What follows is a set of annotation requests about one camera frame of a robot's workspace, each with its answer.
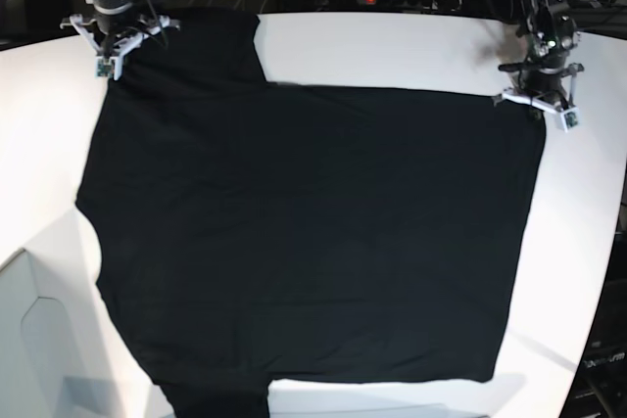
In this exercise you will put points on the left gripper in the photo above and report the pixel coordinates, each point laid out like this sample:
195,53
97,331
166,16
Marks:
545,85

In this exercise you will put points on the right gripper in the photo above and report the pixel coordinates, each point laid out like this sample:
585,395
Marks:
106,34

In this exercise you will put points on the black T-shirt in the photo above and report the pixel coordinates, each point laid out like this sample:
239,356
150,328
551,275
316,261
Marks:
253,232

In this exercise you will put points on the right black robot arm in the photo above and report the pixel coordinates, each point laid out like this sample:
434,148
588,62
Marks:
110,7

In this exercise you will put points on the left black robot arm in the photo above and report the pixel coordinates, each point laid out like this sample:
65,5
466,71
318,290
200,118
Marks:
546,26

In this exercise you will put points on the grey robot base cover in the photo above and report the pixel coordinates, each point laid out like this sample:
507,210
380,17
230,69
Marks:
42,374

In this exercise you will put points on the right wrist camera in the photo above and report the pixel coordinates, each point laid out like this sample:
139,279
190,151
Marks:
105,67

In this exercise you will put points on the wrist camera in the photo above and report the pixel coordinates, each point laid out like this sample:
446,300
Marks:
569,119
105,67

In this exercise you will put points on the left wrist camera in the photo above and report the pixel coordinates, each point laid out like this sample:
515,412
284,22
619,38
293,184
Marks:
569,119

